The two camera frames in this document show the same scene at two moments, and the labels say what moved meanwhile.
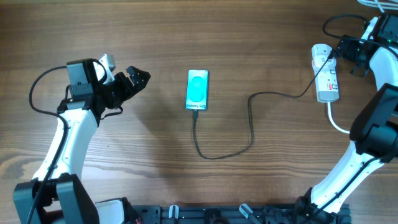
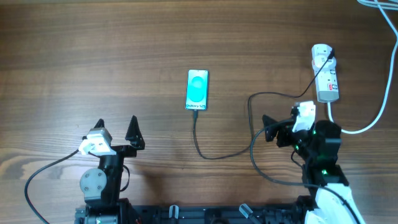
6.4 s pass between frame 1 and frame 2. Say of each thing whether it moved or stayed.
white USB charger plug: stayed
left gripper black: moved
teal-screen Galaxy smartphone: stayed
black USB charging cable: stayed
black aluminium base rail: stayed
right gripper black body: moved
